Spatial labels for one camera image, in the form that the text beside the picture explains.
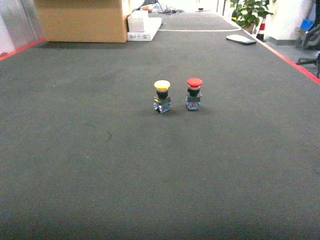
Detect flat white box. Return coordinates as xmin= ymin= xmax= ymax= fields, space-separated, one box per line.
xmin=127 ymin=17 xmax=162 ymax=42

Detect large cardboard box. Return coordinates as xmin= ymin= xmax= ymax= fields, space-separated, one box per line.
xmin=34 ymin=0 xmax=132 ymax=43

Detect black office chair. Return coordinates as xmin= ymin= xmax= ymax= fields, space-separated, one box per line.
xmin=296 ymin=24 xmax=320 ymax=78

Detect green potted plant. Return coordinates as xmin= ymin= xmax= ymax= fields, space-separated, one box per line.
xmin=230 ymin=0 xmax=273 ymax=34

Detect red white traffic cone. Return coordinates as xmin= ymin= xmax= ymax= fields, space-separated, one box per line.
xmin=256 ymin=18 xmax=266 ymax=42

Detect small white box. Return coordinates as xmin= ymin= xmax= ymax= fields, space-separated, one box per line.
xmin=127 ymin=10 xmax=149 ymax=33

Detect yellow mushroom push button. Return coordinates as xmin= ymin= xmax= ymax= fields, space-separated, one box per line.
xmin=153 ymin=80 xmax=172 ymax=114

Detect red mushroom push button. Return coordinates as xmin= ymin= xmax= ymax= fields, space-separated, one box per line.
xmin=185 ymin=78 xmax=203 ymax=111

